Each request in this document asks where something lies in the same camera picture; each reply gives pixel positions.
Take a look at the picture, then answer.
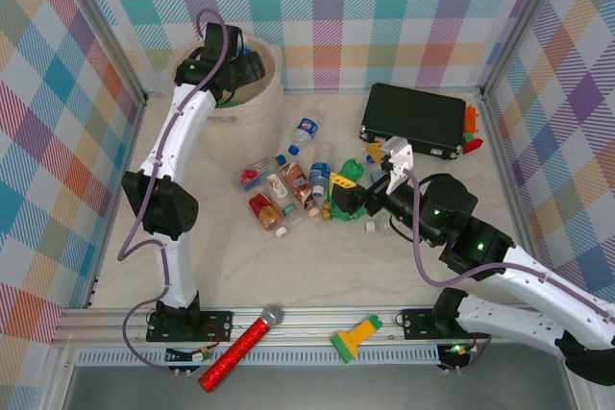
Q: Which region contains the clear bottle red flower label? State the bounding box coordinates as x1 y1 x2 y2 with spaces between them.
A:
233 154 288 190

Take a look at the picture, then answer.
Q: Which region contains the red label amber drink bottle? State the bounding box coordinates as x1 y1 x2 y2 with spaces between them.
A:
245 192 292 238

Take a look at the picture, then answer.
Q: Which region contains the clear plastic bottle white cap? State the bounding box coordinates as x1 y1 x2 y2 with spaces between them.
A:
363 217 401 237

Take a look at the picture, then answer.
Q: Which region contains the brown label drink bottle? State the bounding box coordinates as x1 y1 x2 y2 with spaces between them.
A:
278 161 322 218

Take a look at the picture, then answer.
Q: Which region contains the aluminium frame post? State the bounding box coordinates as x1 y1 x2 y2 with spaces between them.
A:
57 0 149 107
479 0 568 99

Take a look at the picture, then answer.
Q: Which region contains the orange toy brick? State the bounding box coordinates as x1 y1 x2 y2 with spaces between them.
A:
463 105 481 135

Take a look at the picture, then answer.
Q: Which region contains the slotted metal cable tray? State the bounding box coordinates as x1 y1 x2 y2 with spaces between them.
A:
76 349 441 368

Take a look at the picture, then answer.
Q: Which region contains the small wired connector board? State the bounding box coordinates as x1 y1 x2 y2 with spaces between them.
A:
165 345 215 366
439 341 481 373

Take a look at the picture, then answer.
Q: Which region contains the black hard case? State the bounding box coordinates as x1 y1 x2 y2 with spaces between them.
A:
357 82 470 161

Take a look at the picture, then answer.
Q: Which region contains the beige round plastic bin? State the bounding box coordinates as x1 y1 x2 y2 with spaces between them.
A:
175 34 285 164

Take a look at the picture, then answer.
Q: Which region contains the green crushed bottle yellow cap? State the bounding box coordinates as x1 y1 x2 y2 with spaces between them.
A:
320 158 366 219

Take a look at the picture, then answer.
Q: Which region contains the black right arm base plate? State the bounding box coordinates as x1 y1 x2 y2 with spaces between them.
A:
401 307 491 340

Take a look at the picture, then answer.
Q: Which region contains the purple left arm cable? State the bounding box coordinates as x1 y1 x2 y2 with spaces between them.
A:
117 9 232 375

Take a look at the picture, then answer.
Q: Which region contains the blue label water bottle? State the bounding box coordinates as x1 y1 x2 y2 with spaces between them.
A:
307 140 337 199

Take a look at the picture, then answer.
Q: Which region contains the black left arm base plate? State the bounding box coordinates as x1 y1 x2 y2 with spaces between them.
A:
146 308 235 344

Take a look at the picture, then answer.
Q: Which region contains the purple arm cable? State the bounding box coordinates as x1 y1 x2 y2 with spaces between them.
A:
117 9 232 375
406 167 615 375

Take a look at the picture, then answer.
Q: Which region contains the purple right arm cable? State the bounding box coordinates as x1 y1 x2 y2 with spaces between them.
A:
406 167 615 375

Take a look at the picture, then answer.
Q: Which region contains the green crushed plastic bottle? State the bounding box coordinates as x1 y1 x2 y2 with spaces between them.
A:
331 203 369 224

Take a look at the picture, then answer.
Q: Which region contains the aluminium side rail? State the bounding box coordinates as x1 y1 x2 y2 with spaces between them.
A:
480 92 552 308

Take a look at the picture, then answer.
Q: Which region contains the green yellow orange toy block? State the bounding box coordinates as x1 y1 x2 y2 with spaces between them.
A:
330 314 385 363

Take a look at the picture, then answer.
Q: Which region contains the clear bottle blue round logo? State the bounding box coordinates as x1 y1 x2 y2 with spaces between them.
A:
286 114 322 157

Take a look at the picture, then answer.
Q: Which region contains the white label bottle green neck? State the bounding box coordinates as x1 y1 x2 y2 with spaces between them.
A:
260 173 307 229

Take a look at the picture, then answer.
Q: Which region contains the red glitter toy microphone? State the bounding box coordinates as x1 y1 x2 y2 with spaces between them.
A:
198 303 285 393

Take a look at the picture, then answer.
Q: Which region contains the aluminium front rail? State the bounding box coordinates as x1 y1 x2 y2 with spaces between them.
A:
52 303 585 350

